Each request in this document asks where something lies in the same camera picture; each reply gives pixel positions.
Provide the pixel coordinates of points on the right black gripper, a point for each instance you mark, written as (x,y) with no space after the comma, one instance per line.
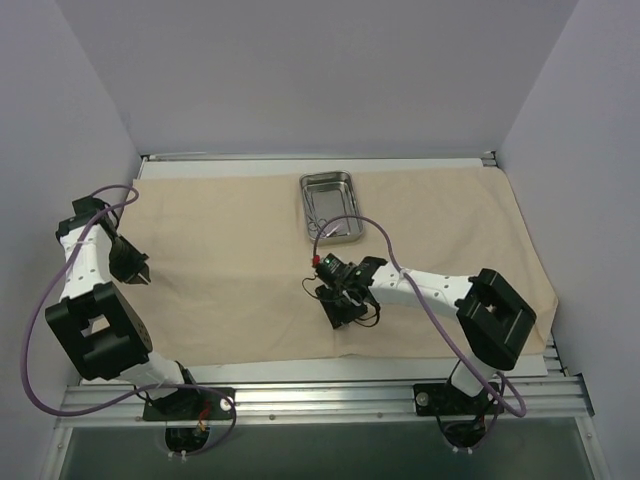
(340,308)

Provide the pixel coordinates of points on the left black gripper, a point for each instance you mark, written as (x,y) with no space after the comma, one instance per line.
(133,268)

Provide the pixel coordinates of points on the steel tweezers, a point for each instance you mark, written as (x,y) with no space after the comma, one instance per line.
(332,230)

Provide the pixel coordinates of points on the steel instrument tray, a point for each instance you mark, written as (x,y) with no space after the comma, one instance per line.
(334,196)

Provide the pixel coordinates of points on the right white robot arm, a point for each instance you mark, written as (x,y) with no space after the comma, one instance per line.
(494,317)

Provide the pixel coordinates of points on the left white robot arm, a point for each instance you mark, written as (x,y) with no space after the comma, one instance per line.
(97,327)

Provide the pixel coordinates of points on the steel forceps with ring handles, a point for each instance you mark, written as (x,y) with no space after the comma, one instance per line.
(323,229)

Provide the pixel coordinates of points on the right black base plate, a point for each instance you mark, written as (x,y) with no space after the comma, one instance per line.
(444,400)

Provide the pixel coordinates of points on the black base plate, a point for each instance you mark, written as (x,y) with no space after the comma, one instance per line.
(200,405)
(444,400)

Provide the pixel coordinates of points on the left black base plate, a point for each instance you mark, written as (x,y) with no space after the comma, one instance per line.
(200,405)

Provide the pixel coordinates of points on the back aluminium rail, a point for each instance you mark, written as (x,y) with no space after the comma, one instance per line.
(211,156)

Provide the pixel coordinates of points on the aluminium rail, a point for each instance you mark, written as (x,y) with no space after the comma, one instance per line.
(211,156)
(325,403)

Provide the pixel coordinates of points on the front aluminium rail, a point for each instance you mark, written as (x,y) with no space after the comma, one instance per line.
(325,403)

